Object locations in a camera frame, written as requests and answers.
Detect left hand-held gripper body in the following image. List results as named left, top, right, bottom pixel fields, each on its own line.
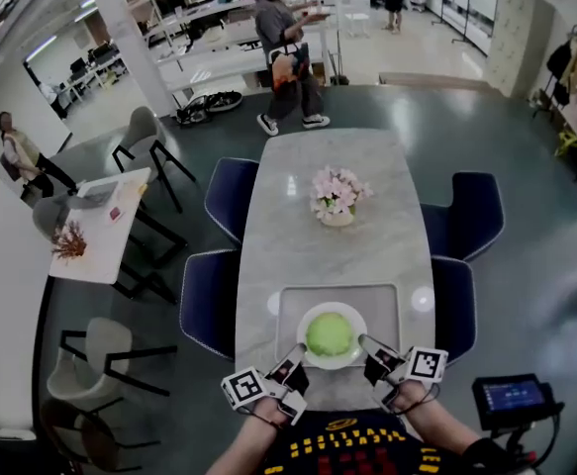
left=221, top=363, right=311, bottom=426

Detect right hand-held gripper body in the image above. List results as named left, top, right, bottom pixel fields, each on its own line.
left=364, top=346, right=448, bottom=410

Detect green cabbage head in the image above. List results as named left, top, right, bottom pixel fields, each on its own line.
left=304, top=311, right=358, bottom=361

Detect grey rectangular tray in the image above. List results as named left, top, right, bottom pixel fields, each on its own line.
left=273, top=282, right=401, bottom=371

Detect white round plate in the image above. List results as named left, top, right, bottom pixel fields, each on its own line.
left=295, top=300, right=369, bottom=371

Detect person's left forearm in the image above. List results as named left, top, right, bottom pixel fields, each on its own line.
left=203, top=396, right=292, bottom=475

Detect person's right forearm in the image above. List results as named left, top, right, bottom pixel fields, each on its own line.
left=395, top=381, right=485, bottom=462

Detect dark blue upholstered chair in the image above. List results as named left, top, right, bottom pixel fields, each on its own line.
left=203, top=156, right=261, bottom=247
left=430, top=255, right=478, bottom=366
left=178, top=248, right=242, bottom=364
left=419, top=171, right=507, bottom=262

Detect black monitor screen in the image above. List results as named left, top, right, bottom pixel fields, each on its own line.
left=471, top=373, right=566, bottom=432

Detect person's dark printed jersey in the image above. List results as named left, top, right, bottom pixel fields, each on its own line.
left=261, top=407, right=472, bottom=475

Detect grey marble table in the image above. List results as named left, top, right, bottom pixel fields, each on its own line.
left=233, top=127, right=438, bottom=414

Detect person's black right sleeve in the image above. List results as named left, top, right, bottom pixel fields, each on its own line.
left=458, top=436, right=520, bottom=475

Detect cream chair black legs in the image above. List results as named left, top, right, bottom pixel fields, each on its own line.
left=46, top=316, right=179, bottom=416

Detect pink flowers in white pot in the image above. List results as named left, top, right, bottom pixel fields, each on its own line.
left=309, top=164, right=375, bottom=229

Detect brown round-back chair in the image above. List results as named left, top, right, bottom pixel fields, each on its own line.
left=39, top=397, right=163, bottom=475

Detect white square table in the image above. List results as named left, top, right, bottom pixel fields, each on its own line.
left=48, top=166, right=190, bottom=306

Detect yellow paper note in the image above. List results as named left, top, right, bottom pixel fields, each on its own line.
left=119, top=180, right=149, bottom=200

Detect dried red flower arrangement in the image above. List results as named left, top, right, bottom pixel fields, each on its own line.
left=50, top=220, right=89, bottom=263

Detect grey laptop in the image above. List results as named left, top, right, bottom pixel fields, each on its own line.
left=66, top=179, right=122, bottom=211

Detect black printer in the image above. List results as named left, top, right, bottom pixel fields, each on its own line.
left=0, top=424, right=40, bottom=475

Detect grey chair black legs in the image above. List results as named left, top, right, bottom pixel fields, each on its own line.
left=111, top=105, right=198, bottom=215
left=31, top=195, right=72, bottom=240

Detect black oval basket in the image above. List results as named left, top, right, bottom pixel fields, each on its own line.
left=175, top=97, right=214, bottom=128
left=203, top=91, right=244, bottom=115

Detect orange patterned tote bag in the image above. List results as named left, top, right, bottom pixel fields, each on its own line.
left=269, top=42, right=312, bottom=93

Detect white shelving unit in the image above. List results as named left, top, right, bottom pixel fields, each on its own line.
left=142, top=0, right=337, bottom=96

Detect white locker cabinet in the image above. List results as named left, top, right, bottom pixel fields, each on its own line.
left=487, top=0, right=557, bottom=100

